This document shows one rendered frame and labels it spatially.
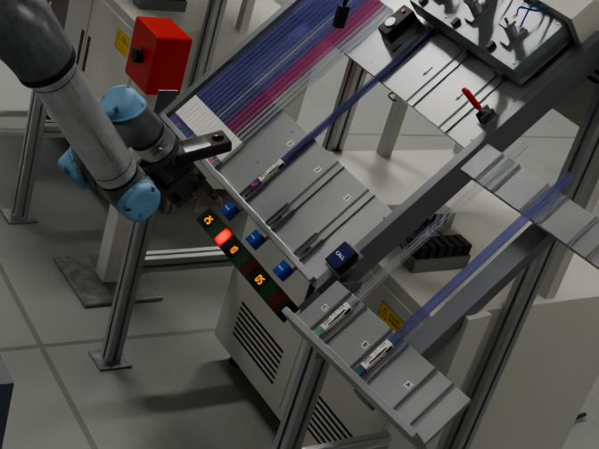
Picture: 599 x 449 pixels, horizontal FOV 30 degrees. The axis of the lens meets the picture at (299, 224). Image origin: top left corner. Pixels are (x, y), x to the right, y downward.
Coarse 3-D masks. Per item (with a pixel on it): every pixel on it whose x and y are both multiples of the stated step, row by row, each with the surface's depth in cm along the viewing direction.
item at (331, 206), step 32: (288, 128) 233; (256, 160) 232; (320, 160) 223; (256, 192) 226; (288, 192) 223; (320, 192) 219; (352, 192) 215; (288, 224) 218; (320, 224) 214; (352, 224) 211; (320, 256) 210
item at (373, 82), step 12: (420, 36) 229; (408, 48) 228; (396, 60) 228; (384, 72) 227; (372, 84) 227; (360, 96) 228; (348, 108) 228; (324, 120) 227; (312, 132) 227; (300, 144) 227; (288, 156) 227
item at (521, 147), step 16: (512, 160) 196; (496, 176) 196; (448, 208) 194; (432, 224) 194; (416, 240) 193; (400, 256) 192; (384, 272) 191; (368, 288) 191; (352, 304) 190; (320, 336) 189
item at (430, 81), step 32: (384, 0) 241; (416, 32) 231; (384, 64) 230; (416, 64) 226; (448, 64) 222; (480, 64) 218; (416, 96) 221; (448, 96) 218; (480, 96) 214; (512, 96) 210; (448, 128) 213; (480, 128) 209
